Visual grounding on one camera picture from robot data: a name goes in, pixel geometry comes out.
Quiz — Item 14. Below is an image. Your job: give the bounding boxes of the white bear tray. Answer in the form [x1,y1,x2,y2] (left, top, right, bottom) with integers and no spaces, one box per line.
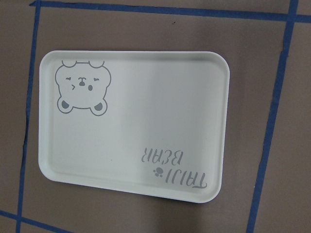
[38,50,230,203]

